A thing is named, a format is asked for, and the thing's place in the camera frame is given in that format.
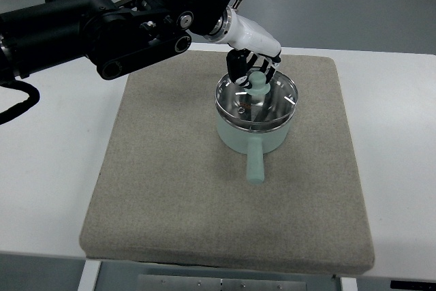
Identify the beige fabric mat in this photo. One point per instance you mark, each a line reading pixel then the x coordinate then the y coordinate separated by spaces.
pixel 169 191

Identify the mint green pot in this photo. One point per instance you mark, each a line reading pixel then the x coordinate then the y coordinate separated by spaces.
pixel 252 144

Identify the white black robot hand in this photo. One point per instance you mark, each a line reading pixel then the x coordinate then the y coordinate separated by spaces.
pixel 249 41

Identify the glass lid with green knob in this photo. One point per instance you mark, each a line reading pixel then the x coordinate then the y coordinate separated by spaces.
pixel 265 106

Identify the grey metal base plate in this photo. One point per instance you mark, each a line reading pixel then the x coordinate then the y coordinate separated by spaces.
pixel 180 283

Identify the white table leg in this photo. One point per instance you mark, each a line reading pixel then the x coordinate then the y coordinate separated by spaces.
pixel 89 275

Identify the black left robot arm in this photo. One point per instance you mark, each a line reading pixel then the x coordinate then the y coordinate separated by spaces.
pixel 117 36

